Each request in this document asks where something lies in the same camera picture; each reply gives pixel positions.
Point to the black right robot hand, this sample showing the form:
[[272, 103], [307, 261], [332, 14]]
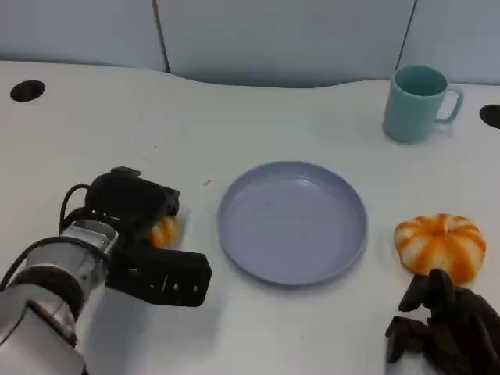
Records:
[[465, 332]]

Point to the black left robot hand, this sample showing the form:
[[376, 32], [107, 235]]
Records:
[[125, 203]]

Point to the orange white toy bread roll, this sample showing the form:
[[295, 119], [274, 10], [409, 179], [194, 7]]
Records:
[[166, 232], [441, 244]]

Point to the lilac plate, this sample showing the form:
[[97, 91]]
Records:
[[293, 222]]

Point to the pale green mug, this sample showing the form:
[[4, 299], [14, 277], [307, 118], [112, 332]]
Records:
[[414, 111]]

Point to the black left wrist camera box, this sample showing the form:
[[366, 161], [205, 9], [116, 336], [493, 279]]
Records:
[[164, 275]]

